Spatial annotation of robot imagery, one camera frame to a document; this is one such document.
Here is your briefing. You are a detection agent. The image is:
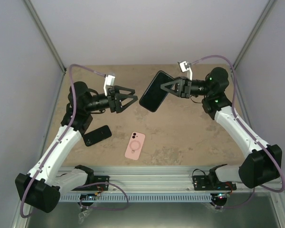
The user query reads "right circuit board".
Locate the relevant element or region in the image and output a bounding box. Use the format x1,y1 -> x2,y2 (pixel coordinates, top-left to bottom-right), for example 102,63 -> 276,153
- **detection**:
213,192 -> 230,200

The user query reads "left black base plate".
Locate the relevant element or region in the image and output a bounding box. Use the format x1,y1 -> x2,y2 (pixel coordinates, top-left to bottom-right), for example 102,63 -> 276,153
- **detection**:
71,175 -> 110,191

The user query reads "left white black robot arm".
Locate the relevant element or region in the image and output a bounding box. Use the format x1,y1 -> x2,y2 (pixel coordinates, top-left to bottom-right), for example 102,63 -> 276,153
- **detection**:
15,81 -> 138,213

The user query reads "pink phone case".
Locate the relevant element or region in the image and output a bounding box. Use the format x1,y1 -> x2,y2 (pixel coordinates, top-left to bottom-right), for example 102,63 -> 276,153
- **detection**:
124,132 -> 145,161

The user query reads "left corner aluminium post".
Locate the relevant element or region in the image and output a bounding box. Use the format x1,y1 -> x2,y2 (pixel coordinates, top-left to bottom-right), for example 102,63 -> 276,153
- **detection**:
23,0 -> 66,73

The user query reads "right corner aluminium post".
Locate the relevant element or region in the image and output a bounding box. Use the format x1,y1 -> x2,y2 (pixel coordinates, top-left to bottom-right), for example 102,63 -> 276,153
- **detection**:
233,0 -> 277,69

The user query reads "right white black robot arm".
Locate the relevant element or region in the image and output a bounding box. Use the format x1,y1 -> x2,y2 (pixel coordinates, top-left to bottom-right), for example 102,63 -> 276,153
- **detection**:
161,67 -> 282,190

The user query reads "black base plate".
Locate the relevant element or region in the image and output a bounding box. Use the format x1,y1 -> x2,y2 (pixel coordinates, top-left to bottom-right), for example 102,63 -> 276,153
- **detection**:
192,175 -> 231,191
71,175 -> 110,191

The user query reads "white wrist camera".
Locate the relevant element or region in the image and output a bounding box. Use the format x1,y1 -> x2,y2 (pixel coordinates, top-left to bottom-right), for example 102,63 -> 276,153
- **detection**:
178,61 -> 193,81
104,74 -> 115,96

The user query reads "clear plastic bag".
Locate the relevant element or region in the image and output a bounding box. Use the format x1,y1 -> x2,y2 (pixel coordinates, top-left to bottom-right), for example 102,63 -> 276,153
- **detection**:
78,209 -> 93,224

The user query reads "left circuit board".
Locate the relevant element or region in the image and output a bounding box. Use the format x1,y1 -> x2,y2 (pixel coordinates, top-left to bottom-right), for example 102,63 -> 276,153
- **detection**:
79,192 -> 101,201

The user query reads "aluminium rail frame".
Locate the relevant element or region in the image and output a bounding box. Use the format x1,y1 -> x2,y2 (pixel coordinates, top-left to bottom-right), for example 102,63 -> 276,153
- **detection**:
22,165 -> 285,192

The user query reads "black phone on table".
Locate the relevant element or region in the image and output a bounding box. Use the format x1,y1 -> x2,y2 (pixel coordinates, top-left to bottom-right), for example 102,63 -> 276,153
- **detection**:
83,125 -> 112,147

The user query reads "black phone with blue edge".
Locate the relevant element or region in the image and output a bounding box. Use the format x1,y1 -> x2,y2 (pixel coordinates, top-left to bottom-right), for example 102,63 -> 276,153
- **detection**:
139,71 -> 174,113

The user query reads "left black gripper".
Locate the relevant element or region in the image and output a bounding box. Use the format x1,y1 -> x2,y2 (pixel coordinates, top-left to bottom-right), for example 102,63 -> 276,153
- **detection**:
85,85 -> 138,114

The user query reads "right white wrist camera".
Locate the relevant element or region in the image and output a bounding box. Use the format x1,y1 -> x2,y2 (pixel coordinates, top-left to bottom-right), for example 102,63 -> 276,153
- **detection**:
178,61 -> 193,81

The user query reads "grey slotted cable duct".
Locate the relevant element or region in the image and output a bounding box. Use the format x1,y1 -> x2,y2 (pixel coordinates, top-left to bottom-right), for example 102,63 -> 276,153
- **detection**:
59,193 -> 214,203

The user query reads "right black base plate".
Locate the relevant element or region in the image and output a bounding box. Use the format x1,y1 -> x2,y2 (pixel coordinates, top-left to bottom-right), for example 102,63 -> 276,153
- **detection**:
192,175 -> 231,191

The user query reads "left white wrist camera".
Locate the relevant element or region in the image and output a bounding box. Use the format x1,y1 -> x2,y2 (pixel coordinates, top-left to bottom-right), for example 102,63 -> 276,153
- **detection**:
104,74 -> 115,96

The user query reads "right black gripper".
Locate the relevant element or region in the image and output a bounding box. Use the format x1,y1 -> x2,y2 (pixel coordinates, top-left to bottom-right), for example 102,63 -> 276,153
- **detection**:
161,76 -> 212,99

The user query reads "corner aluminium post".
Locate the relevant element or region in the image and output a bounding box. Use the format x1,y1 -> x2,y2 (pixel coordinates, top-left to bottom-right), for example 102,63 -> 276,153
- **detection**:
233,0 -> 277,69
23,0 -> 66,73

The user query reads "circuit board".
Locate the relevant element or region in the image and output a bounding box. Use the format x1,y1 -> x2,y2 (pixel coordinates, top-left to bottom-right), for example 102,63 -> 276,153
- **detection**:
79,192 -> 101,201
213,192 -> 230,200

